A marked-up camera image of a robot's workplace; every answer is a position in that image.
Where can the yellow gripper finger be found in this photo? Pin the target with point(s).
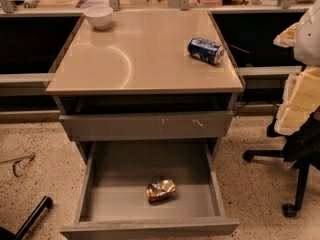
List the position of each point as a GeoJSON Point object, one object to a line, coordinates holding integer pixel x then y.
{"type": "Point", "coordinates": [301, 98]}
{"type": "Point", "coordinates": [286, 38]}

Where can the crushed orange can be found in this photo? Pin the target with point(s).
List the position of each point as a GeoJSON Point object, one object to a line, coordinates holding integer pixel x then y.
{"type": "Point", "coordinates": [160, 190]}

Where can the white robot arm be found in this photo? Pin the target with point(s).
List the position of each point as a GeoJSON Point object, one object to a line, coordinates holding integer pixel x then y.
{"type": "Point", "coordinates": [307, 37]}

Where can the blue soda can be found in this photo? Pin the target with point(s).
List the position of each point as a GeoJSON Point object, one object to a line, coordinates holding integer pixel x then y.
{"type": "Point", "coordinates": [205, 50]}

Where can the closed grey top drawer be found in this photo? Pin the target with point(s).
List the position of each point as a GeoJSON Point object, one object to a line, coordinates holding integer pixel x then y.
{"type": "Point", "coordinates": [146, 126]}

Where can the grey drawer cabinet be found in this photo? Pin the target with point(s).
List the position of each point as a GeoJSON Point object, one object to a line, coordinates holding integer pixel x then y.
{"type": "Point", "coordinates": [142, 65]}

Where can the open grey middle drawer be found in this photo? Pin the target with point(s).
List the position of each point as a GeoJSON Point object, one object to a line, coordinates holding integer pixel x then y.
{"type": "Point", "coordinates": [113, 203]}

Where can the black office chair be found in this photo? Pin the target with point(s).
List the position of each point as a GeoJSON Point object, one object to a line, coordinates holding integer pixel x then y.
{"type": "Point", "coordinates": [303, 149]}

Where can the white bowl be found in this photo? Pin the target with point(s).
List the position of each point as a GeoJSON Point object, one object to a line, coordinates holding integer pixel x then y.
{"type": "Point", "coordinates": [99, 17]}

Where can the eyeglasses on floor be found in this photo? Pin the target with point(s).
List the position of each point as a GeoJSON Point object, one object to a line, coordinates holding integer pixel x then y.
{"type": "Point", "coordinates": [15, 162]}

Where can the black chair leg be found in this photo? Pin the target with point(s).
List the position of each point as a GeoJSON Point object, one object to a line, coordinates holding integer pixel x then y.
{"type": "Point", "coordinates": [45, 203]}

